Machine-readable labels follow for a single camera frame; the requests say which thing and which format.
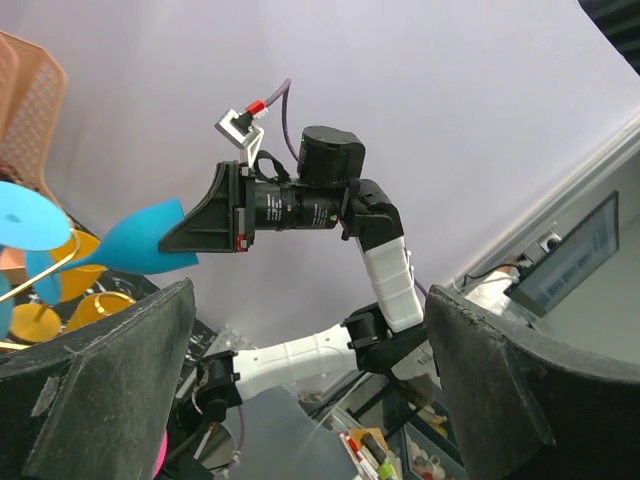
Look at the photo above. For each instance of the yellow wine glass front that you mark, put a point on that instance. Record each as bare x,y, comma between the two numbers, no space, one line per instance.
74,282

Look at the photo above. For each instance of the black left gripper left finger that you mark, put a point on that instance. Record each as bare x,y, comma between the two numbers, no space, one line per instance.
94,403

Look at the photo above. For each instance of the blue wine glass front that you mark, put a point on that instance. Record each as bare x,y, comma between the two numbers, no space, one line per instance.
131,246

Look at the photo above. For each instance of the computer monitor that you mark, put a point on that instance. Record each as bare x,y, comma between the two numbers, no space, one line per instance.
592,242

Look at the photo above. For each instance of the yellow wine glass back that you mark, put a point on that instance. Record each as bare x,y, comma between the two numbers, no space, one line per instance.
70,315

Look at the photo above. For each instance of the pink desk file organizer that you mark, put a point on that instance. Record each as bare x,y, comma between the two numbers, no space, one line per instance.
33,85

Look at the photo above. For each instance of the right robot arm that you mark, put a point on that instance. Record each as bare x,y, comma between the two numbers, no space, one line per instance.
385,332

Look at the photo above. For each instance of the light blue wine glass back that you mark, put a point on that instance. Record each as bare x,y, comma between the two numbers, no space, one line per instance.
30,222

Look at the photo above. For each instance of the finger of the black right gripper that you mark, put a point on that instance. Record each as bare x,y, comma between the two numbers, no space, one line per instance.
209,226

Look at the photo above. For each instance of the gold wire wine glass rack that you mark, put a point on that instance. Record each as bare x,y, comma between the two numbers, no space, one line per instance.
44,282

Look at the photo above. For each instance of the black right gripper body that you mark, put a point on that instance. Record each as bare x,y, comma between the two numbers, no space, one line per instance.
266,203

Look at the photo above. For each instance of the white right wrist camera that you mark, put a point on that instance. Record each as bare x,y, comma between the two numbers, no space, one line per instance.
242,131

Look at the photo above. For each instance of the magenta wine glass front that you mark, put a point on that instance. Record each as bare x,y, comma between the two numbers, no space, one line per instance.
161,455

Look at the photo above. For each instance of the yellow wine glass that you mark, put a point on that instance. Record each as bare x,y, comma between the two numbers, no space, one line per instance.
70,315
74,282

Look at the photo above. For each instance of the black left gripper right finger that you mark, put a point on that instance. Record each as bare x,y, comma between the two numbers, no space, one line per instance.
526,406

